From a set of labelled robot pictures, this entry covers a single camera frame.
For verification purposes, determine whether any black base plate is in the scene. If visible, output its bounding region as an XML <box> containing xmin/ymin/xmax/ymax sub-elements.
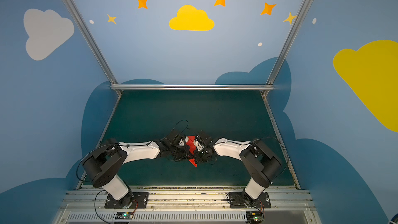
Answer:
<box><xmin>104</xmin><ymin>192</ymin><xmax>149</xmax><ymax>208</ymax></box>
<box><xmin>226</xmin><ymin>192</ymin><xmax>272</xmax><ymax>209</ymax></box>

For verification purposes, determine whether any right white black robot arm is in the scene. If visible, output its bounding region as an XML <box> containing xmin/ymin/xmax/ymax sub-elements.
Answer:
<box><xmin>193</xmin><ymin>135</ymin><xmax>282</xmax><ymax>209</ymax></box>

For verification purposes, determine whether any left green circuit board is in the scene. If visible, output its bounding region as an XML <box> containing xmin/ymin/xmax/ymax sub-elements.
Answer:
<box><xmin>115</xmin><ymin>212</ymin><xmax>135</xmax><ymax>220</ymax></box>

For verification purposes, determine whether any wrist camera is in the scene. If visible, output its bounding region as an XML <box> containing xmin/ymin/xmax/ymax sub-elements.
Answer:
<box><xmin>195</xmin><ymin>130</ymin><xmax>215</xmax><ymax>148</ymax></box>
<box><xmin>163</xmin><ymin>129</ymin><xmax>186</xmax><ymax>147</ymax></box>

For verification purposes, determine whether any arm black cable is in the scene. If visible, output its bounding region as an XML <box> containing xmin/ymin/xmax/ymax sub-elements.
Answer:
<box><xmin>172</xmin><ymin>119</ymin><xmax>189</xmax><ymax>134</ymax></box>
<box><xmin>257</xmin><ymin>136</ymin><xmax>290</xmax><ymax>178</ymax></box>

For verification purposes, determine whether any aluminium frame horizontal bar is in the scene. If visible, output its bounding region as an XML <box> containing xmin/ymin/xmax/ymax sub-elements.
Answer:
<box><xmin>111</xmin><ymin>84</ymin><xmax>274</xmax><ymax>91</ymax></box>

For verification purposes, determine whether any green circuit board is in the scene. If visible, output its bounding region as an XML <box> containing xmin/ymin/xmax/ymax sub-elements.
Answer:
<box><xmin>246</xmin><ymin>212</ymin><xmax>264</xmax><ymax>224</ymax></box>
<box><xmin>115</xmin><ymin>212</ymin><xmax>135</xmax><ymax>220</ymax></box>

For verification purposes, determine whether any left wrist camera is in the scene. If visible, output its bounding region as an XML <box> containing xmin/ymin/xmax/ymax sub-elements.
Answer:
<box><xmin>163</xmin><ymin>129</ymin><xmax>186</xmax><ymax>147</ymax></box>

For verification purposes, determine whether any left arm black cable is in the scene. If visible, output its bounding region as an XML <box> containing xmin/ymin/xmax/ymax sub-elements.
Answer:
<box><xmin>172</xmin><ymin>119</ymin><xmax>189</xmax><ymax>134</ymax></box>

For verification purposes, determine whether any right green circuit board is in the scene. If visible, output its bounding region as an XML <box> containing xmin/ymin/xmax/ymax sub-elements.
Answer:
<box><xmin>246</xmin><ymin>212</ymin><xmax>264</xmax><ymax>224</ymax></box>

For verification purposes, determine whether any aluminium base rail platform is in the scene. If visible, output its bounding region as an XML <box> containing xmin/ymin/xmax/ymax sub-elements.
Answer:
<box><xmin>53</xmin><ymin>186</ymin><xmax>321</xmax><ymax>224</ymax></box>

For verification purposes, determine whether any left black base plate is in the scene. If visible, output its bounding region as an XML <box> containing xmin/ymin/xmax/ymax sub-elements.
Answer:
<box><xmin>104</xmin><ymin>192</ymin><xmax>149</xmax><ymax>208</ymax></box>

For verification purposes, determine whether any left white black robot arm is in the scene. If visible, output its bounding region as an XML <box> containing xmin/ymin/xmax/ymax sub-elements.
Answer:
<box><xmin>81</xmin><ymin>135</ymin><xmax>191</xmax><ymax>208</ymax></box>

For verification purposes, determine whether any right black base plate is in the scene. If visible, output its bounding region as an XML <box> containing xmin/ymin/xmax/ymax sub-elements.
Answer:
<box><xmin>226</xmin><ymin>192</ymin><xmax>272</xmax><ymax>209</ymax></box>

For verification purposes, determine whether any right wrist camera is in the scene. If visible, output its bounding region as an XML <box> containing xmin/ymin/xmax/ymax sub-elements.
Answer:
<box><xmin>195</xmin><ymin>130</ymin><xmax>215</xmax><ymax>148</ymax></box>

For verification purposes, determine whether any red square paper sheet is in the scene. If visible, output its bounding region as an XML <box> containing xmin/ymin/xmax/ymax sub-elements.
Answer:
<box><xmin>186</xmin><ymin>136</ymin><xmax>198</xmax><ymax>168</ymax></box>

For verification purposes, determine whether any left aluminium frame post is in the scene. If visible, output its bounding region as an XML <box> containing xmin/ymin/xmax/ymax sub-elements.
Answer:
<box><xmin>62</xmin><ymin>0</ymin><xmax>118</xmax><ymax>85</ymax></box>

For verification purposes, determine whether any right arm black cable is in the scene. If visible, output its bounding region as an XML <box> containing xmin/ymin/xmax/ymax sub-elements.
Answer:
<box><xmin>257</xmin><ymin>136</ymin><xmax>290</xmax><ymax>178</ymax></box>

